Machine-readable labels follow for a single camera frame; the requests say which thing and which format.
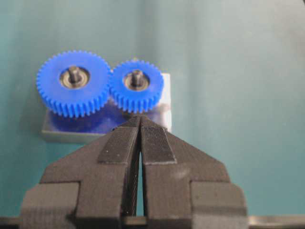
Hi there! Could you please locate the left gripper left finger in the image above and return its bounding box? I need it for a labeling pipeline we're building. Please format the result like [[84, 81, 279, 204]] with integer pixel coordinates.
[[20, 116, 141, 229]]

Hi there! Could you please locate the steel shaft under large gear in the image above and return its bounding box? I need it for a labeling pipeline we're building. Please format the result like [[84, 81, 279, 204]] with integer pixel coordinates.
[[68, 66, 81, 84]]

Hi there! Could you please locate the small blue gear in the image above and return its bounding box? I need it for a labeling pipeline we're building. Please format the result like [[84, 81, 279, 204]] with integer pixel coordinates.
[[110, 60, 164, 113]]

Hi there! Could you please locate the metal base plate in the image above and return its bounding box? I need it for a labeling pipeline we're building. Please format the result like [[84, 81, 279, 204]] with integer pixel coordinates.
[[41, 73, 172, 144]]

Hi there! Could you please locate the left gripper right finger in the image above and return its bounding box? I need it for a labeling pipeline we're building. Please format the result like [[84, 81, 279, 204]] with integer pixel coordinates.
[[141, 117, 248, 229]]

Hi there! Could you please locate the large blue gear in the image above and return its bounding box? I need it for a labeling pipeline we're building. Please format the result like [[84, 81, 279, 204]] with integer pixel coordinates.
[[36, 51, 111, 118]]

